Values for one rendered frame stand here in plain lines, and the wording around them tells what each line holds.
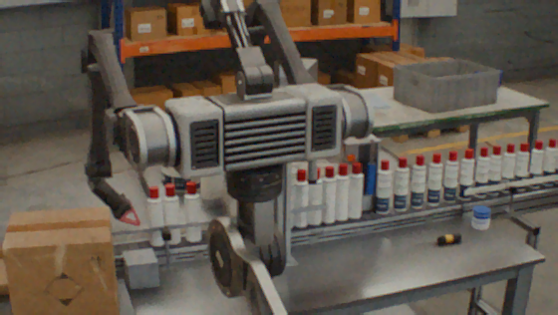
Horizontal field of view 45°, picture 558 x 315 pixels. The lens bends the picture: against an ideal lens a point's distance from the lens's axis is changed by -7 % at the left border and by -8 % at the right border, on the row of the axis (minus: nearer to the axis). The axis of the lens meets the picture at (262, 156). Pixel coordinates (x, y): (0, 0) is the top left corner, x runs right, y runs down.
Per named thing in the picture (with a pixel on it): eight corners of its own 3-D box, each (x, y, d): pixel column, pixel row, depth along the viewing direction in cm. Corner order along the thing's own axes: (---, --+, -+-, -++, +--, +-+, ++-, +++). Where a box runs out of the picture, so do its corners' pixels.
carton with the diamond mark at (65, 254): (117, 285, 215) (109, 205, 206) (121, 326, 193) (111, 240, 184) (23, 291, 209) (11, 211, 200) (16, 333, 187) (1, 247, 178)
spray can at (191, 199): (199, 235, 244) (196, 179, 237) (202, 241, 239) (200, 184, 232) (184, 237, 242) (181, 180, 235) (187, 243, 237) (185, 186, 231)
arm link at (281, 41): (247, -12, 207) (278, -14, 211) (237, 18, 218) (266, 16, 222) (302, 111, 187) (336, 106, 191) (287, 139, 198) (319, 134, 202)
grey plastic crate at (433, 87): (457, 90, 475) (459, 58, 468) (498, 104, 442) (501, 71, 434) (391, 99, 448) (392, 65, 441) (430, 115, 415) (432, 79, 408)
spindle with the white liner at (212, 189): (220, 197, 275) (219, 123, 265) (227, 206, 267) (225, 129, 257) (197, 200, 272) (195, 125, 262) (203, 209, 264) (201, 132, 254)
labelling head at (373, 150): (364, 196, 276) (368, 133, 267) (379, 208, 264) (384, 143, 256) (331, 200, 272) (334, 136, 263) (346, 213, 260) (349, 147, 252)
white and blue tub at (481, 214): (492, 226, 259) (494, 209, 257) (480, 231, 256) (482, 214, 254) (479, 220, 265) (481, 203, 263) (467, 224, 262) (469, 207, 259)
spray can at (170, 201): (178, 237, 242) (175, 181, 235) (182, 244, 237) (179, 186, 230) (163, 239, 240) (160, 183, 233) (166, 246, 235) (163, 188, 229)
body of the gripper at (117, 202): (127, 195, 232) (111, 180, 229) (132, 207, 223) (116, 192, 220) (113, 209, 232) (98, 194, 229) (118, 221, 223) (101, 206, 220)
